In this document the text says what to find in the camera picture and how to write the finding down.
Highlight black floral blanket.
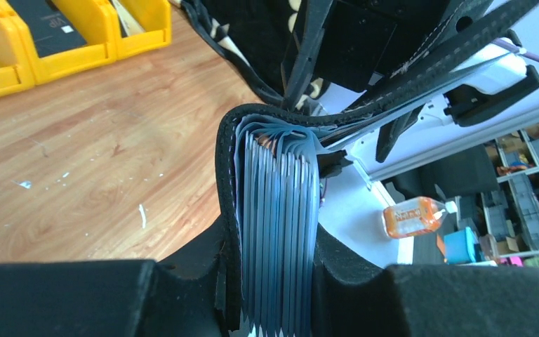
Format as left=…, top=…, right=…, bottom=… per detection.
left=172, top=1, right=333, bottom=115

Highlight yellow three-compartment bin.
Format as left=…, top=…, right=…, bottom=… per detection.
left=0, top=1, right=171, bottom=97

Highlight black cards in bin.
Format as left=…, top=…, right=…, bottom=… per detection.
left=8, top=0, right=87, bottom=58

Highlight orange plastic bottle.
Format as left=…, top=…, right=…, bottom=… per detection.
left=382, top=197, right=458, bottom=239

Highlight teal box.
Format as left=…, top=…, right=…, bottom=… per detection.
left=443, top=227, right=477, bottom=264

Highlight gold cards in bin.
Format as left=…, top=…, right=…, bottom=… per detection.
left=109, top=0, right=145, bottom=38

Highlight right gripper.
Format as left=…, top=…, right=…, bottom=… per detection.
left=280, top=0, right=495, bottom=111

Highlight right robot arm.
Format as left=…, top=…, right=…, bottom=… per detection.
left=293, top=1, right=539, bottom=162

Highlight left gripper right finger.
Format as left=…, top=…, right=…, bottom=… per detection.
left=312, top=229, right=539, bottom=336

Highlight black leather card holder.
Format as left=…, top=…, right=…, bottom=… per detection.
left=215, top=1, right=536, bottom=336

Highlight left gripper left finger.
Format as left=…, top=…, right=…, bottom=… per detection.
left=0, top=220, right=227, bottom=336

